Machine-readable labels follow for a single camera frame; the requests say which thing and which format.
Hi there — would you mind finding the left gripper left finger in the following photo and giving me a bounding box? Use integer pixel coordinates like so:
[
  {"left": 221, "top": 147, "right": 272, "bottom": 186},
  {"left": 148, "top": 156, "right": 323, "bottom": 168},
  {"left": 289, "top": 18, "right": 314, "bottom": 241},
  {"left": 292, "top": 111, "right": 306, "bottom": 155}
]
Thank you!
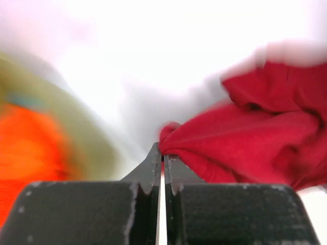
[{"left": 1, "top": 144, "right": 161, "bottom": 244}]

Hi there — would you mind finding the orange t shirt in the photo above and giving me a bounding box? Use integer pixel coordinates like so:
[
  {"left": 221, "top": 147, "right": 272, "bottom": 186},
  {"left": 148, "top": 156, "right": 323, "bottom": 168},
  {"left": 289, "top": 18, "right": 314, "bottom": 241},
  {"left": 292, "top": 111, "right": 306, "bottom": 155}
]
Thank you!
[{"left": 1, "top": 104, "right": 72, "bottom": 224}]

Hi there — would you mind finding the olive green plastic bin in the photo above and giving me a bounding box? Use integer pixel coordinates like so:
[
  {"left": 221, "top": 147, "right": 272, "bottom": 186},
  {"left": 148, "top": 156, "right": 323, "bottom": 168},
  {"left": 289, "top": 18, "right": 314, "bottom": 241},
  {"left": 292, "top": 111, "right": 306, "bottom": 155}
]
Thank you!
[{"left": 1, "top": 52, "right": 119, "bottom": 180}]

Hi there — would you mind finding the dark red t shirt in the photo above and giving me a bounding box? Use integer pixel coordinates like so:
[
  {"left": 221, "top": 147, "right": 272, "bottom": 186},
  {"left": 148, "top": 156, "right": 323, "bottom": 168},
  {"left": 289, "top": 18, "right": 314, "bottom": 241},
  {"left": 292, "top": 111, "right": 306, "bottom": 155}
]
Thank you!
[{"left": 159, "top": 62, "right": 326, "bottom": 190}]

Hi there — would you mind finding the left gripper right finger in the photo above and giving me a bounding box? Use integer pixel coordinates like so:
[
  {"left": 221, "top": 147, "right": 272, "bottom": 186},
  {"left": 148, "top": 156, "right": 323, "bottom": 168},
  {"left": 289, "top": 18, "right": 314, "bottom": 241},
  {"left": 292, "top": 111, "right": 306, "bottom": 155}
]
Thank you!
[{"left": 164, "top": 155, "right": 319, "bottom": 244}]

